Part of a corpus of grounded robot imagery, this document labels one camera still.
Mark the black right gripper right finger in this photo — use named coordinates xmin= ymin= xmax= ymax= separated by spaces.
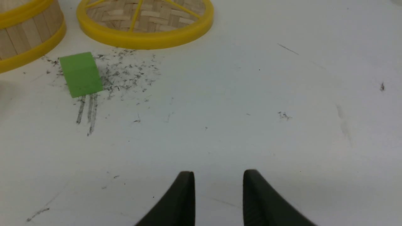
xmin=243 ymin=169 xmax=315 ymax=226

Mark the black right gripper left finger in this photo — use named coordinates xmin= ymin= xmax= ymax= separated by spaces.
xmin=136 ymin=171 xmax=196 ymax=226

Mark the green cube block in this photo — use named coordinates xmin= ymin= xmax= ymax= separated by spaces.
xmin=59 ymin=52 xmax=103 ymax=98

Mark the woven bamboo steamer lid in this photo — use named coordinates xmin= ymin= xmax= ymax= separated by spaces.
xmin=76 ymin=0 xmax=214 ymax=50

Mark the bamboo steamer basket yellow rim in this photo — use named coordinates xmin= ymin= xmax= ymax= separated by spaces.
xmin=0 ymin=0 xmax=67 ymax=73

